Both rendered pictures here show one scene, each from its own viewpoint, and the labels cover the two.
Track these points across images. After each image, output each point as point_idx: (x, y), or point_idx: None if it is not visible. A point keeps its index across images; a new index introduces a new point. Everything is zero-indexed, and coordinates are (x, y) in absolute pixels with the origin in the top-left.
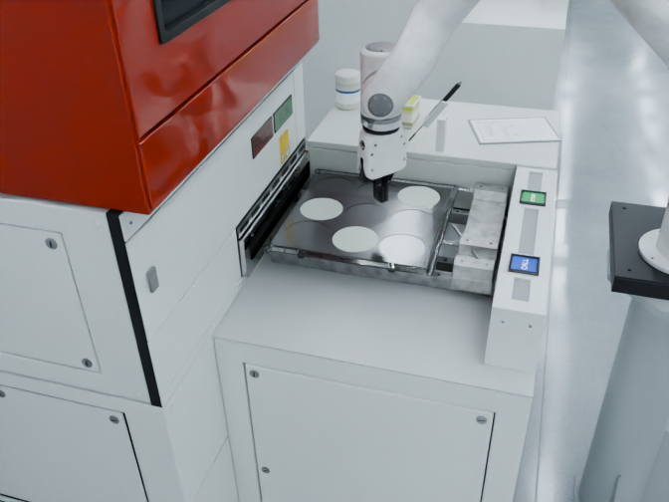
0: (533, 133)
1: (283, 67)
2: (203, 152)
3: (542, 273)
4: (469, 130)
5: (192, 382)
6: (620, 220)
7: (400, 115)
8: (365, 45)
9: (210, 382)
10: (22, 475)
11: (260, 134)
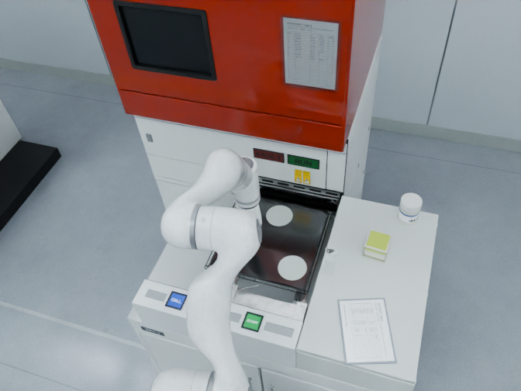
0: (357, 343)
1: (268, 134)
2: (167, 119)
3: (167, 309)
4: (364, 296)
5: (177, 189)
6: None
7: (240, 202)
8: (249, 157)
9: None
10: None
11: (264, 152)
